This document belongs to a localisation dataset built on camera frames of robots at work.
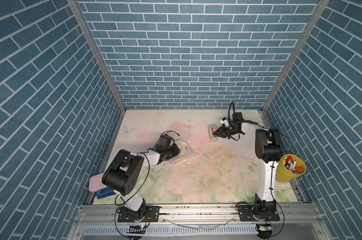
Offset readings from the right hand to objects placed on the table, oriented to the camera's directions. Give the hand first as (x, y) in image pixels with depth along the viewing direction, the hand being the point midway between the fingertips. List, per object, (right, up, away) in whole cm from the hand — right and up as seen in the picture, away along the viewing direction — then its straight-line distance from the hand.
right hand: (215, 134), depth 102 cm
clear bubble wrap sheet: (-20, -11, -8) cm, 24 cm away
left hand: (-22, -10, -7) cm, 25 cm away
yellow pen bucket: (+36, -16, -23) cm, 45 cm away
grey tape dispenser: (-2, +3, +1) cm, 4 cm away
